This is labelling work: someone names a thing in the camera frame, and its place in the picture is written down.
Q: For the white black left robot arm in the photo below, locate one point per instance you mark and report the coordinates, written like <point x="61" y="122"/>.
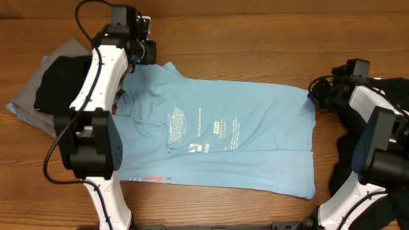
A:
<point x="88" y="140"/>

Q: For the light blue folded garment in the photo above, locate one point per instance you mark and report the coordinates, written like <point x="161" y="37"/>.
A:
<point x="36" y="119"/>

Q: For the black crumpled garment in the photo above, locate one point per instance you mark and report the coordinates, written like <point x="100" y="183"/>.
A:
<point x="393" y="206"/>

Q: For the black folded garment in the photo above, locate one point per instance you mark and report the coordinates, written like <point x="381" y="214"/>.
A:
<point x="61" y="83"/>

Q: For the grey folded garment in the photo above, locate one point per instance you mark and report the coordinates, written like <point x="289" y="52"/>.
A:
<point x="26" y="99"/>

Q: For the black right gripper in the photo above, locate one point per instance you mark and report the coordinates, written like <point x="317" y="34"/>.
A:
<point x="316" y="96"/>

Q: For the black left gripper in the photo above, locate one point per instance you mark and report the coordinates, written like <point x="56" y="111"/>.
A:
<point x="149" y="57"/>

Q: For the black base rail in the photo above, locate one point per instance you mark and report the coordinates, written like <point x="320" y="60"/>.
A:
<point x="273" y="226"/>

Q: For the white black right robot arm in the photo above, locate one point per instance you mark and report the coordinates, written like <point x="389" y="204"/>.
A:
<point x="369" y="185"/>

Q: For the light blue printed t-shirt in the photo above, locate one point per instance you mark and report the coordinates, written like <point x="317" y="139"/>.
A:
<point x="215" y="133"/>

